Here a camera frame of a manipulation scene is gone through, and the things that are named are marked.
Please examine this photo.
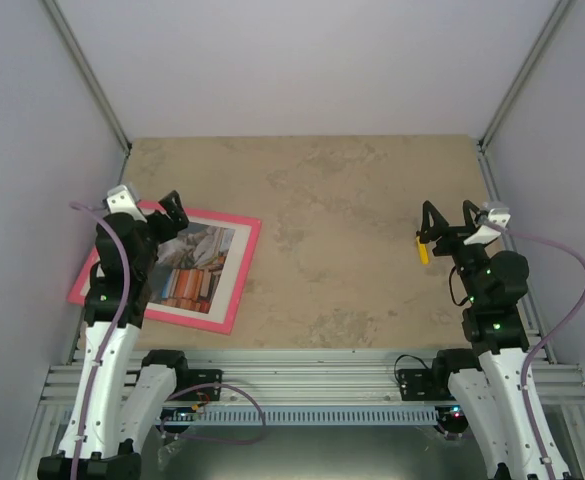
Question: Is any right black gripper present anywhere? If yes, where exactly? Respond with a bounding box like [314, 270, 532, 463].
[421, 200, 489, 305]

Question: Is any yellow handled screwdriver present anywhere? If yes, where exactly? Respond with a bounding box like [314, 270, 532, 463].
[416, 236, 430, 265]

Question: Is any pink wooden photo frame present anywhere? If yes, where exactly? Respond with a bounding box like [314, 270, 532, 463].
[66, 200, 264, 337]

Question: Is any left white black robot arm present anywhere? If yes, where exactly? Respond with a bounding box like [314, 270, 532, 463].
[37, 185, 191, 479]

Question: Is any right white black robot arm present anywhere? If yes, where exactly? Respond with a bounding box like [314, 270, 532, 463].
[416, 200, 573, 479]

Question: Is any cat and books photo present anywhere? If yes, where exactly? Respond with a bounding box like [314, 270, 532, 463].
[149, 222, 235, 314]

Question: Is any clear plastic bag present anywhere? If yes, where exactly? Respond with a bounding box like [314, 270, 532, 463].
[157, 436, 183, 472]

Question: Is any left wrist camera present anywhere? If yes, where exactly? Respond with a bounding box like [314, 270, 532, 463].
[105, 184, 146, 222]

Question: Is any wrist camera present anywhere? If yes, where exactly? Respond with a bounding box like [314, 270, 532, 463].
[463, 201, 511, 246]
[105, 184, 146, 222]

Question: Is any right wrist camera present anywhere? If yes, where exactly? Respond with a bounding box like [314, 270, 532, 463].
[463, 201, 511, 246]

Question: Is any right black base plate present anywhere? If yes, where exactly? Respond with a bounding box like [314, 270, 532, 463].
[397, 369, 446, 402]

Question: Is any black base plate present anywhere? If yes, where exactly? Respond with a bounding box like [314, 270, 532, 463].
[397, 369, 446, 402]
[182, 369, 223, 403]

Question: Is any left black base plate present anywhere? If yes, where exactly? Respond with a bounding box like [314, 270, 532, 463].
[182, 369, 223, 403]

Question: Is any aluminium rail base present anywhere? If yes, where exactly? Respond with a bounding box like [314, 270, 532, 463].
[41, 349, 585, 406]

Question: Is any grey slotted cable duct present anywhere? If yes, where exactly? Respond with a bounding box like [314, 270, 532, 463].
[154, 405, 442, 428]

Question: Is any left aluminium corner post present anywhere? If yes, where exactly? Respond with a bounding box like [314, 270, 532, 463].
[40, 0, 133, 156]

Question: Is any aluminium corner post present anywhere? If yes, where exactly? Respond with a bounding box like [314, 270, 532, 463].
[40, 0, 133, 156]
[476, 0, 576, 154]

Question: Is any right aluminium corner post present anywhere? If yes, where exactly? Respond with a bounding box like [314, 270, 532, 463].
[476, 0, 576, 154]

